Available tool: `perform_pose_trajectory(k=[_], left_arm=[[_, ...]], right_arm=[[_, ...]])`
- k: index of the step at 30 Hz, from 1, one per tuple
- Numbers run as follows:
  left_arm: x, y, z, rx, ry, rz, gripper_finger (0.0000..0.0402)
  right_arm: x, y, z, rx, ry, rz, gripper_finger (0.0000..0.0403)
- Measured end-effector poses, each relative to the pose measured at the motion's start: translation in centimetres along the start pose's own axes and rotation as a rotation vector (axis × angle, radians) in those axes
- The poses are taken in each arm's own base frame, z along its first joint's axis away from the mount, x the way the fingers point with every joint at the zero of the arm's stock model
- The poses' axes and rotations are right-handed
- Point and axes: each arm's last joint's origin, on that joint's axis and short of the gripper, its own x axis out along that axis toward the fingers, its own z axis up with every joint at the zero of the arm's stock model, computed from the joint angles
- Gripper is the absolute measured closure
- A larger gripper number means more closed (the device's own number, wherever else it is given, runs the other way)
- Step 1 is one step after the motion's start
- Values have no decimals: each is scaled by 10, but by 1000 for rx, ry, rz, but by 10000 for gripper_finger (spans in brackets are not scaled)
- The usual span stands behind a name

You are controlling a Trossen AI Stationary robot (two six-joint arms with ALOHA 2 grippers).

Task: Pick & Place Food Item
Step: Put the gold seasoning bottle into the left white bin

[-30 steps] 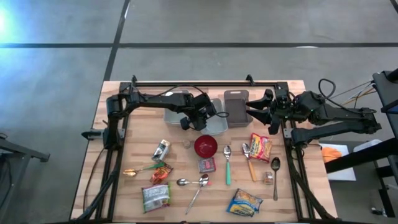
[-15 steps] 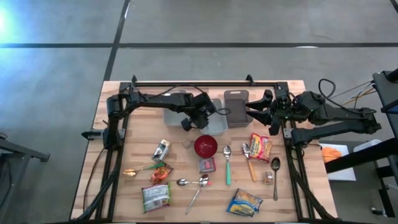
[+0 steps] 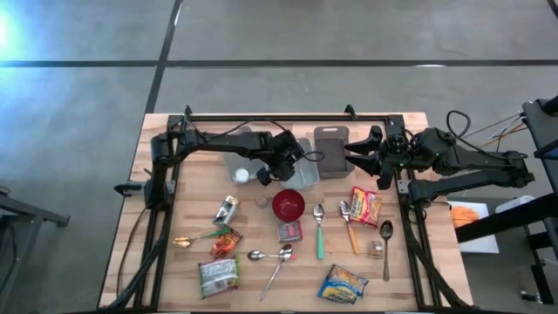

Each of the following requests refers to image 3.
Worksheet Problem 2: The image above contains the green white noodle packet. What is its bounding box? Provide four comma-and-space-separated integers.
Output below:
198, 256, 241, 300

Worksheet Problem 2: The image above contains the silver can brown lid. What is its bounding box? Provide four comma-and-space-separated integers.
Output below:
212, 195, 241, 228

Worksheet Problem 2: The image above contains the black equipment stand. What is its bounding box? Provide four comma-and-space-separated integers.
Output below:
455, 191, 558, 306

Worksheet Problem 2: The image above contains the red patterned tin box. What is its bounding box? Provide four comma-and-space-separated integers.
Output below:
276, 220, 304, 244

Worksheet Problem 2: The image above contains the teal-handled spoon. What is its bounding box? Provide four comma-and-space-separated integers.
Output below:
312, 202, 326, 262

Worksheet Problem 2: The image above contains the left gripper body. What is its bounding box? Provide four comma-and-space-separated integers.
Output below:
270, 129, 306, 169

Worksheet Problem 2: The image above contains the white board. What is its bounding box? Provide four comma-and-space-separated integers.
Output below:
447, 200, 500, 255

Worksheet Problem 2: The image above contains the orange snack packet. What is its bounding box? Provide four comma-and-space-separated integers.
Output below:
208, 229, 244, 260

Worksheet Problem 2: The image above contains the black aluminium frame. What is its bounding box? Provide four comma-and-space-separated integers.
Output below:
102, 104, 474, 313

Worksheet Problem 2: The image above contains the light grey plastic bin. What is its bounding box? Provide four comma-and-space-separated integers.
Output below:
278, 137, 322, 191

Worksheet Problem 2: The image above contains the dark grey plastic bin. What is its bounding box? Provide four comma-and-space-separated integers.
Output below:
313, 125, 355, 180

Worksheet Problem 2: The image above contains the red ramen noodle packet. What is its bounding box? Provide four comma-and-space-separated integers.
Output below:
348, 186, 383, 229

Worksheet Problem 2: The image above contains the blue yellow noodle packet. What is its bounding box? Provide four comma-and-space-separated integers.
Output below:
316, 263, 371, 305

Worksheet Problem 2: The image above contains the long silver spoon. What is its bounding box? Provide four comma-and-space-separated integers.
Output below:
259, 242, 295, 303

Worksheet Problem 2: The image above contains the black table frame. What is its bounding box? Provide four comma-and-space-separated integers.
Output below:
0, 185, 71, 314

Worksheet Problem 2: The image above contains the dark metal spoon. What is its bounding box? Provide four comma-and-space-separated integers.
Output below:
378, 219, 395, 283

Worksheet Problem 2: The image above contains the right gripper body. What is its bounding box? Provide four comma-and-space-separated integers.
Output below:
379, 126, 422, 172

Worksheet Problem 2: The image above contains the orange cloth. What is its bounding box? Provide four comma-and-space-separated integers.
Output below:
450, 205, 480, 229

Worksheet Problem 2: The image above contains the red and black bowl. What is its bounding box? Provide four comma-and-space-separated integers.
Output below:
271, 188, 306, 223

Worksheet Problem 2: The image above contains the white container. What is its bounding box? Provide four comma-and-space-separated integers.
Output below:
494, 195, 536, 215

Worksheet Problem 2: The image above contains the wooden-handled spoon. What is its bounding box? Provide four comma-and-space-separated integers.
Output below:
338, 200, 362, 256

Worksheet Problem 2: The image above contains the gold spoon green handle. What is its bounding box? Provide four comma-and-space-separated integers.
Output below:
171, 227, 232, 249

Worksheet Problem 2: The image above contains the white plastic bin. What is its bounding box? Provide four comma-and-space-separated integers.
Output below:
221, 126, 265, 187

